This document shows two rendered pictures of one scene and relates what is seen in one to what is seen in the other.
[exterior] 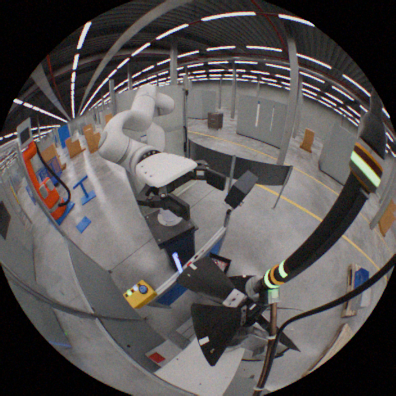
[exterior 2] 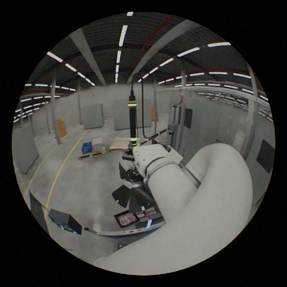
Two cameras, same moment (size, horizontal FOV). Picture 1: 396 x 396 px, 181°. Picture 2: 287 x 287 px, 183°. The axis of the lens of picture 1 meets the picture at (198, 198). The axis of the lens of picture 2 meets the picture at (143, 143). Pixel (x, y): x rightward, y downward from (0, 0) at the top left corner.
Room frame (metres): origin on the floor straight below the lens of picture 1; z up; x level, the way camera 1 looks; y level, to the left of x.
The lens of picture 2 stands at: (0.44, 0.16, 1.81)
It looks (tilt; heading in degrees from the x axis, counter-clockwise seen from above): 26 degrees down; 212
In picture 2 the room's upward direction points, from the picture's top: straight up
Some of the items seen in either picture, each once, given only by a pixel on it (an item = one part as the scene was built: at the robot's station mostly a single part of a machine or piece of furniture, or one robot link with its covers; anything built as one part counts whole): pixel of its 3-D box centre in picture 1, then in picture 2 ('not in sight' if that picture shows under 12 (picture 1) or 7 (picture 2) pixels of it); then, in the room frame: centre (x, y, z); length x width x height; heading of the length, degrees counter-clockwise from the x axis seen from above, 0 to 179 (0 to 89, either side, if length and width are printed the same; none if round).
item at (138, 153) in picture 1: (148, 163); (161, 174); (0.28, 0.12, 1.66); 0.09 x 0.03 x 0.08; 139
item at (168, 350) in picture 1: (177, 362); not in sight; (-0.44, 0.12, 0.85); 0.36 x 0.24 x 0.03; 49
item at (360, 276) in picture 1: (362, 279); (87, 147); (-0.71, -3.25, 0.25); 0.60 x 0.41 x 0.22; 56
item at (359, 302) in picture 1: (360, 300); (98, 144); (-1.13, -2.97, 0.31); 0.60 x 0.42 x 0.33; 56
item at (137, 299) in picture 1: (141, 295); not in sight; (0.06, 0.31, 1.02); 0.16 x 0.10 x 0.11; 139
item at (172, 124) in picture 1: (159, 144); not in sight; (1.95, 0.58, 1.10); 1.21 x 0.06 x 2.20; 139
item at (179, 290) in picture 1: (192, 277); (139, 233); (0.36, 0.05, 0.45); 0.82 x 0.02 x 0.66; 139
